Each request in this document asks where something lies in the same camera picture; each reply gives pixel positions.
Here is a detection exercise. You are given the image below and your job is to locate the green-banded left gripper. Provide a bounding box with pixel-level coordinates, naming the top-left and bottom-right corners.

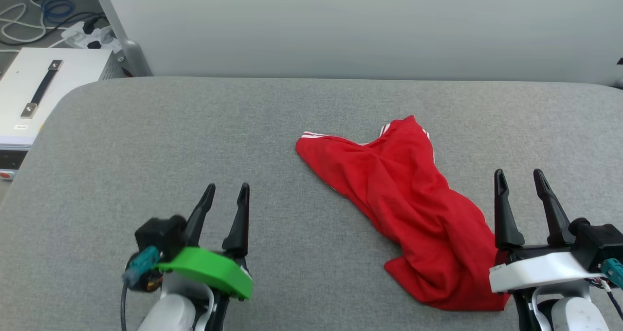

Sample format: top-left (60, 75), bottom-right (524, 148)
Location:
top-left (157, 183), bottom-right (254, 305)

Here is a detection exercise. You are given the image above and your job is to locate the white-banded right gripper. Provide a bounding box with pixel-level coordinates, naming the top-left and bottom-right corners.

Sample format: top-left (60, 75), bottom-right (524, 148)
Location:
top-left (489, 168), bottom-right (607, 294)

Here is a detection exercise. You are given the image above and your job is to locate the red basketball jersey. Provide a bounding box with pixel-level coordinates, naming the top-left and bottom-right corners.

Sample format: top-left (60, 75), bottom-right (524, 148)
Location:
top-left (295, 115), bottom-right (511, 313)

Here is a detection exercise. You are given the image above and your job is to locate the white metal equipment box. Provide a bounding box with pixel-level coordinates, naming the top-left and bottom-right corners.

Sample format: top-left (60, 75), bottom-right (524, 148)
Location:
top-left (0, 47), bottom-right (129, 181)

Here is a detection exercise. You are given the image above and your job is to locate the left teal-plug black cable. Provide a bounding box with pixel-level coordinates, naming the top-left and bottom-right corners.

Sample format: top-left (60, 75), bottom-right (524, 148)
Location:
top-left (120, 246), bottom-right (161, 331)

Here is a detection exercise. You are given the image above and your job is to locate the teal-plug black cable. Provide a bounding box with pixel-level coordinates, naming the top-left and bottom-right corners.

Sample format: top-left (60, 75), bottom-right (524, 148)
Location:
top-left (586, 258), bottom-right (623, 322)
top-left (120, 246), bottom-right (161, 331)

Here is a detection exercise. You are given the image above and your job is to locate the right teal-plug black cable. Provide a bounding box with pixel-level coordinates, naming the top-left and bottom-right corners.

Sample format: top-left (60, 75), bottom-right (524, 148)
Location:
top-left (586, 258), bottom-right (623, 322)

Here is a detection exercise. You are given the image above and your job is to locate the grey metal post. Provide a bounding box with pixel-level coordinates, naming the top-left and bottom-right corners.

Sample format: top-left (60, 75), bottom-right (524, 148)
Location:
top-left (88, 0), bottom-right (154, 77)

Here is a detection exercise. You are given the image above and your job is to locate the black strap handle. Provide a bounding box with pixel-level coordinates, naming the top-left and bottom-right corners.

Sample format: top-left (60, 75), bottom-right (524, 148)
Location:
top-left (20, 59), bottom-right (64, 119)

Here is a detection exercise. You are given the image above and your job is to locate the white power strip with cables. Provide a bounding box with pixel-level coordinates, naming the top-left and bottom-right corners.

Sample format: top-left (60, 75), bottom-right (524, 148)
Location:
top-left (0, 12), bottom-right (108, 47)

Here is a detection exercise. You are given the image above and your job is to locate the blue cable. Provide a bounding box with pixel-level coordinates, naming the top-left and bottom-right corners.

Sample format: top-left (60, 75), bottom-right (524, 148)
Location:
top-left (0, 0), bottom-right (75, 24)

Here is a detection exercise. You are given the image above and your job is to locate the white cable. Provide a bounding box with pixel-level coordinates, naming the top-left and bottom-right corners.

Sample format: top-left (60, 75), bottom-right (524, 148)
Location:
top-left (0, 2), bottom-right (69, 53)

